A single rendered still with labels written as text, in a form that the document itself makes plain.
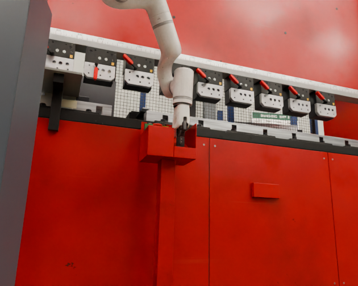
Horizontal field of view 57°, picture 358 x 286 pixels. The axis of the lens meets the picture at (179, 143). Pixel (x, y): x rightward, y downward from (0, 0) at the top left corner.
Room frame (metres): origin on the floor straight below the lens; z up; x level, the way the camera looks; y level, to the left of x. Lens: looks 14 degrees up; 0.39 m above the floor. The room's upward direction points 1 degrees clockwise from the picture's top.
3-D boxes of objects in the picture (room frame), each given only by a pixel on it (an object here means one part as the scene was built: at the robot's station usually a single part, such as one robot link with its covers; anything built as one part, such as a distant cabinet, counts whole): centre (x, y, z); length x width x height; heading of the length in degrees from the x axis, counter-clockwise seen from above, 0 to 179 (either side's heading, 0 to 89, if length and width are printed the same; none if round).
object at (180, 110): (1.33, -0.01, 0.85); 0.10 x 0.07 x 0.11; 17
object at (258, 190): (1.67, -0.44, 0.58); 0.15 x 0.02 x 0.07; 109
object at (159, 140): (1.34, 0.05, 0.75); 0.20 x 0.16 x 0.18; 107
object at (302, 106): (1.93, -0.72, 1.18); 0.15 x 0.09 x 0.17; 109
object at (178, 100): (1.33, -0.01, 0.91); 0.09 x 0.08 x 0.03; 17
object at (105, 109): (1.50, 0.53, 0.92); 0.39 x 0.06 x 0.10; 109
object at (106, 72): (1.54, 0.41, 1.18); 0.15 x 0.09 x 0.17; 109
